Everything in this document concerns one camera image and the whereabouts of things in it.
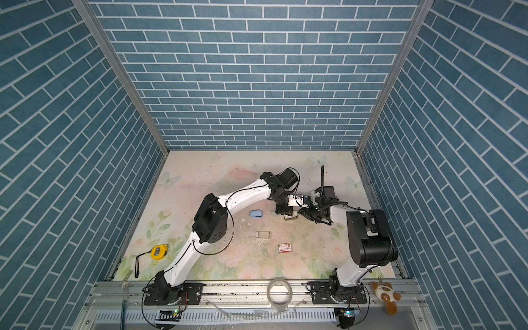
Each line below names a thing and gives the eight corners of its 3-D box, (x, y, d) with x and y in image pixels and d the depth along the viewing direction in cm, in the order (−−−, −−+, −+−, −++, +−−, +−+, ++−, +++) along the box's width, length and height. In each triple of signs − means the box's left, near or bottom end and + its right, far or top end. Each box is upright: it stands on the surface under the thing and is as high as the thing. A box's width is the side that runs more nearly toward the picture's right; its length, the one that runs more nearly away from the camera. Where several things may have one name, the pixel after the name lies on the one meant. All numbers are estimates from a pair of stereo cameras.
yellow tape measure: (151, 259, 84) (148, 257, 82) (156, 246, 87) (153, 244, 85) (164, 259, 84) (162, 257, 82) (169, 246, 87) (167, 244, 86)
